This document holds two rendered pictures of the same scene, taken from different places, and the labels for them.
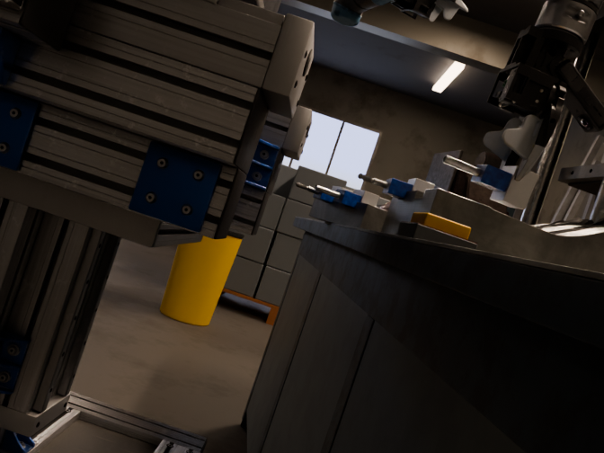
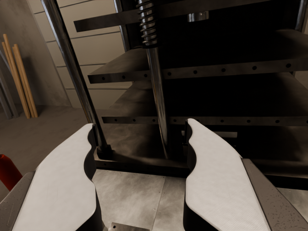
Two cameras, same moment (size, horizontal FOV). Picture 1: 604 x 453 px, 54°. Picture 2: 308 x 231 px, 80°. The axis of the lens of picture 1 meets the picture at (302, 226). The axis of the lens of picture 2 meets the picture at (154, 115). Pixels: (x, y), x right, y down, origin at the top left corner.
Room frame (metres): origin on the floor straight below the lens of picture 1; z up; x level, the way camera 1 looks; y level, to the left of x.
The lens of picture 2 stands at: (1.53, -0.11, 1.52)
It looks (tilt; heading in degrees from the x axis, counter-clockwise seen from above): 29 degrees down; 296
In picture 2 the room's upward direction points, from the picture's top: 10 degrees counter-clockwise
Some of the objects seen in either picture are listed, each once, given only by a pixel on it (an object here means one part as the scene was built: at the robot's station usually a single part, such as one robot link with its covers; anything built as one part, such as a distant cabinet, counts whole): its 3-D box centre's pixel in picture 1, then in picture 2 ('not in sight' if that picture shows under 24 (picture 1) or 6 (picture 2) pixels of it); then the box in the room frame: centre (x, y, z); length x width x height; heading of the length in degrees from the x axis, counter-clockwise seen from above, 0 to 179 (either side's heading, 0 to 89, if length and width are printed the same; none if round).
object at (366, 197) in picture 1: (342, 197); not in sight; (1.22, -0.06, 0.85); 0.13 x 0.05 x 0.05; 113
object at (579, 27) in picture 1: (564, 25); not in sight; (0.86, -0.27, 1.17); 0.08 x 0.08 x 0.05
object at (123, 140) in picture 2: not in sight; (202, 128); (1.71, -1.22, 0.75); 1.30 x 0.84 x 0.06; 6
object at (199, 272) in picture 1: (199, 270); not in sight; (3.70, 0.51, 0.30); 0.38 x 0.38 x 0.61
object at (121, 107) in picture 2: not in sight; (201, 91); (1.72, -1.27, 1.01); 1.10 x 0.74 x 0.05; 6
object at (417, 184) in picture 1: (392, 187); not in sight; (1.07, -0.13, 0.89); 0.13 x 0.05 x 0.05; 96
